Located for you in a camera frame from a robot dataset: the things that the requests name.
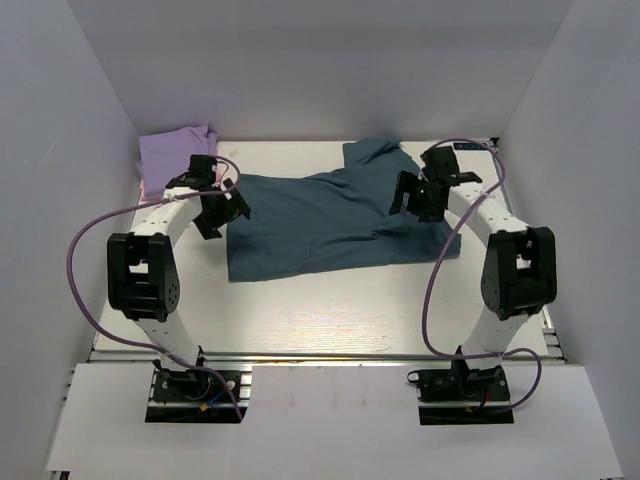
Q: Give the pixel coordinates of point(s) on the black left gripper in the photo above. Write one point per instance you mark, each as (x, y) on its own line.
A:
(208, 226)

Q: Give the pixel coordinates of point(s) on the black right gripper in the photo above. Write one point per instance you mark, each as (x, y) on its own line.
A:
(408, 183)

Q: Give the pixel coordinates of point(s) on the teal blue t shirt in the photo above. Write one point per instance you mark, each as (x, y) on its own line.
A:
(332, 220)

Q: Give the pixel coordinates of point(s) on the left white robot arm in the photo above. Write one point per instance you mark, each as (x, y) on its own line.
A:
(143, 279)

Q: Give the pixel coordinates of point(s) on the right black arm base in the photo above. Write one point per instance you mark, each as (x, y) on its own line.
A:
(462, 396)

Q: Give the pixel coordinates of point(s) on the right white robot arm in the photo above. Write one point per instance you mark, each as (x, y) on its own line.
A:
(476, 207)

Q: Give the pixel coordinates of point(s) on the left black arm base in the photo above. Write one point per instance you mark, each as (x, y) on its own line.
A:
(196, 397)

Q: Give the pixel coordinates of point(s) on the dark blue corner label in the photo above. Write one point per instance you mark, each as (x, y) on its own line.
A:
(468, 146)

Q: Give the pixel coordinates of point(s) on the lavender folded t shirt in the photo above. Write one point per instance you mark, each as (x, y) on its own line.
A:
(194, 138)

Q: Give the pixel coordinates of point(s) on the pink folded t shirt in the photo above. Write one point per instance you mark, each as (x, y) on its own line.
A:
(158, 166)

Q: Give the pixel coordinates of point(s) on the aluminium front rail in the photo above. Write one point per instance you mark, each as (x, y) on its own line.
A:
(143, 355)

